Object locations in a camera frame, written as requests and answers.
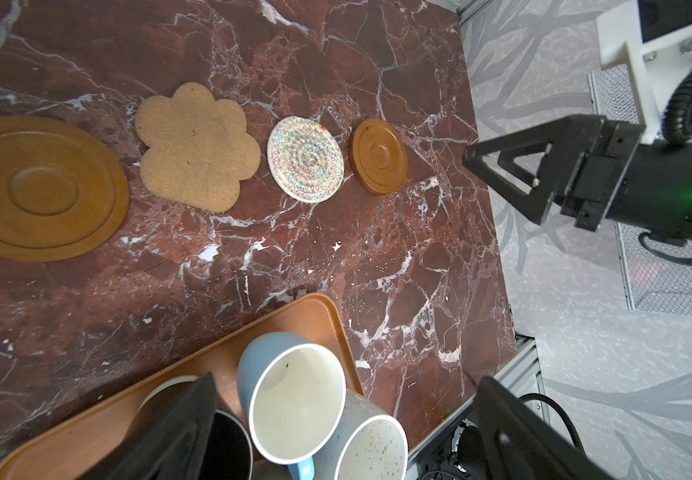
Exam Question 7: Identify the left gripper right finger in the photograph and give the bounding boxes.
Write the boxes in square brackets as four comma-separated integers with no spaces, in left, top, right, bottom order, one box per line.
[475,377,610,479]

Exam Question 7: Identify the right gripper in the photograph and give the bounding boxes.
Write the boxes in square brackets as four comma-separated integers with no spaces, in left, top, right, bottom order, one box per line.
[462,114,692,245]

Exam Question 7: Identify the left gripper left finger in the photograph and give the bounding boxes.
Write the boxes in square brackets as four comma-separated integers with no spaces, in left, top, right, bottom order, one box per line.
[81,373,218,479]

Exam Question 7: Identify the black mug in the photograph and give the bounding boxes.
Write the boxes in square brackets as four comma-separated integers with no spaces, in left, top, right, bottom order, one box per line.
[127,375,253,479]

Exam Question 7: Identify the large round wooden coaster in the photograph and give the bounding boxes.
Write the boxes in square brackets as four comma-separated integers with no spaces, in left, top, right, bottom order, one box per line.
[349,118,408,195]

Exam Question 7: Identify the woven round coaster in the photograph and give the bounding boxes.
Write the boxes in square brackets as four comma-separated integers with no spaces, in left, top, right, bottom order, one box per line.
[267,116,345,204]

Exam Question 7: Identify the small round wooden coaster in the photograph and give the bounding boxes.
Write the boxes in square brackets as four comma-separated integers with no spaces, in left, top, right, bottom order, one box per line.
[0,116,130,262]

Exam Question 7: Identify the cork flower coaster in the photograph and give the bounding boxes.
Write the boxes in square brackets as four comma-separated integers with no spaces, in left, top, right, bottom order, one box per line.
[134,82,261,213]

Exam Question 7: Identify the orange plastic tray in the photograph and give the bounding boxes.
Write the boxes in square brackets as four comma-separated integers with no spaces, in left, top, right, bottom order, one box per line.
[0,292,366,480]

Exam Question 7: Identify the light blue mug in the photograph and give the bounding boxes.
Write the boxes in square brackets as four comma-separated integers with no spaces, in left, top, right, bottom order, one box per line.
[237,332,346,479]

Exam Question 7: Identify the white speckled mug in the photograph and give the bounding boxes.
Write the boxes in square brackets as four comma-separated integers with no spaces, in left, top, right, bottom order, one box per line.
[313,390,409,480]

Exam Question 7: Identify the pink object in basket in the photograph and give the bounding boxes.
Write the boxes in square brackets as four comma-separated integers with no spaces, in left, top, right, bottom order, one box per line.
[628,257,668,287]

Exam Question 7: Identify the white wire mesh basket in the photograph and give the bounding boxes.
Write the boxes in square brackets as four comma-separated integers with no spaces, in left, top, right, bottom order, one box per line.
[590,65,692,315]

